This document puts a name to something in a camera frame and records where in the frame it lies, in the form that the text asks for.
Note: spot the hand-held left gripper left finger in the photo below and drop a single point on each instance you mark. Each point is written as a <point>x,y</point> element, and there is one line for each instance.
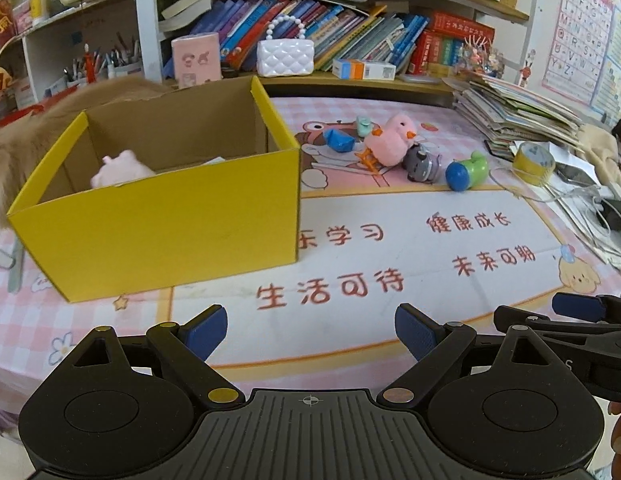
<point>208,332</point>

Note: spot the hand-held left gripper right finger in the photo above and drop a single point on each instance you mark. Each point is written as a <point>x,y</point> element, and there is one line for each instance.
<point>415,332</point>

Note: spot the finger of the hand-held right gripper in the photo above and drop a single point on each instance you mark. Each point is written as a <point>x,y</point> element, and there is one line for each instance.
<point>575,306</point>
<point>565,327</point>

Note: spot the yellow cardboard box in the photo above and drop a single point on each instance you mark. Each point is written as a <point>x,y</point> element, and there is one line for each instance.
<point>165,230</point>

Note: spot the grey toy mouse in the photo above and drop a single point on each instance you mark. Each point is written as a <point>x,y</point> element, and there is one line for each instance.
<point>420,165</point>

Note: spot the green and blue toy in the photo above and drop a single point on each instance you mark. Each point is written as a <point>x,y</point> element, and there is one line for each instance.
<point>468,170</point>

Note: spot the pink plush pig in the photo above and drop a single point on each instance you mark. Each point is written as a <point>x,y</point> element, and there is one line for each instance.
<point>123,172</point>

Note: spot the pink plush duck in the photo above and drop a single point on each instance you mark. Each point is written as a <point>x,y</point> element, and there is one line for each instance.
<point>390,142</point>

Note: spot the small blue plastic toy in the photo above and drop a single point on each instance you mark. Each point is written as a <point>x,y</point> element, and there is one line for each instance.
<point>338,139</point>

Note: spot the teal correction tape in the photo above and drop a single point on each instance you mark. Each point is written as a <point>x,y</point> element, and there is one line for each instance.
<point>363,125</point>

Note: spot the pink checked table mat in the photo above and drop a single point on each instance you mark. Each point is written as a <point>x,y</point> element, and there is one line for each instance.
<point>390,260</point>

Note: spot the loose white papers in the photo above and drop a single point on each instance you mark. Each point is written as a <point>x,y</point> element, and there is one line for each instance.
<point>585,225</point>

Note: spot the black power adapter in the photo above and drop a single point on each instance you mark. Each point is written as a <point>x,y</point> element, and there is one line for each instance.
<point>610,214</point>

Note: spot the dark smartphone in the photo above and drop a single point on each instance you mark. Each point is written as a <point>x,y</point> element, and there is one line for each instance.
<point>578,173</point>

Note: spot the yellow tape roll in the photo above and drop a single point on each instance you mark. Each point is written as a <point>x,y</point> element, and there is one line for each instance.
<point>520,165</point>

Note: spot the beige fleece cloth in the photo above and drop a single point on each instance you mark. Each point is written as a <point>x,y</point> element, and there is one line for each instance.
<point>598,152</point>

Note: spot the grey plastic bar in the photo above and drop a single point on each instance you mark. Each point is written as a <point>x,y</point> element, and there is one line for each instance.
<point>16,270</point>

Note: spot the stack of booklets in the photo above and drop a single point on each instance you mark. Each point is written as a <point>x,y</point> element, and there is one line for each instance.
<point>515,110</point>

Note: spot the grey flat case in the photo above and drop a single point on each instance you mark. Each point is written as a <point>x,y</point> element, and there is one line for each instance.
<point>425,79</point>

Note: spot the orange white carton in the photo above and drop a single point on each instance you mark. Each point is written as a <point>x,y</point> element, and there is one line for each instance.
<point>365,69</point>

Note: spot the orange fluffy cat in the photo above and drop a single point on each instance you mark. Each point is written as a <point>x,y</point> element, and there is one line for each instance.
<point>20,135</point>

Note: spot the pink cartoon cylinder holder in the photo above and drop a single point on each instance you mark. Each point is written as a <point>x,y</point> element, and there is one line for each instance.
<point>195,60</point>

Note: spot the pen holder with pens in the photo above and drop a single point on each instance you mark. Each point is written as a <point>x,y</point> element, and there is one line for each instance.
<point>123,67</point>

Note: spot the narrow red dictionary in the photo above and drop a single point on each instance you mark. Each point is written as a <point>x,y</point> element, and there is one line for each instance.
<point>420,52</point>

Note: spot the orange dictionary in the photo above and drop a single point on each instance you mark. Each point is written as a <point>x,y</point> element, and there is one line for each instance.
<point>439,52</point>

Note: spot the green dictionary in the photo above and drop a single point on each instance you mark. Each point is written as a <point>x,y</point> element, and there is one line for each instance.
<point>453,52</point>

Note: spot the white quilted purse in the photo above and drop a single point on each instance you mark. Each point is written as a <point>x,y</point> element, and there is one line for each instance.
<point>285,60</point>

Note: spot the large red dictionary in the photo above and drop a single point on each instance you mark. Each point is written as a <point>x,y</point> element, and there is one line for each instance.
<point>460,25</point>

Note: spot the row of blue-spined books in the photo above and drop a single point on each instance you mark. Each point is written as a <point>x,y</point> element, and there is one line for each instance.
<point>340,35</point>

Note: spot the white shelf unit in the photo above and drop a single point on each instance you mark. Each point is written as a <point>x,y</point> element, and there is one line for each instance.
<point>90,20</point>

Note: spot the small pink box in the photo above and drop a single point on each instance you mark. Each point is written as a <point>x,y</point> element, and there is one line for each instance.
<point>21,17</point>

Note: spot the white bottle yellow label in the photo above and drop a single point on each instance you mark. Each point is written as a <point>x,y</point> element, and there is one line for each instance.
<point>39,7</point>

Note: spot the red gold foil balloon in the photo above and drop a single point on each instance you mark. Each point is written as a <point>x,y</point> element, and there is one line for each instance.
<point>0,20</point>

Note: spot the cartoon wall sticker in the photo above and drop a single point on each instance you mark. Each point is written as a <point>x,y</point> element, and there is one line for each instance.
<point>528,67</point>

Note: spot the blue wall poster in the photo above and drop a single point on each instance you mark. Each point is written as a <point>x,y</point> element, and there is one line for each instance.
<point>618,65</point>

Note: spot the pink alphabet wall poster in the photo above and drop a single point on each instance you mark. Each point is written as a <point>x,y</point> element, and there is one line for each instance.
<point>578,30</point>

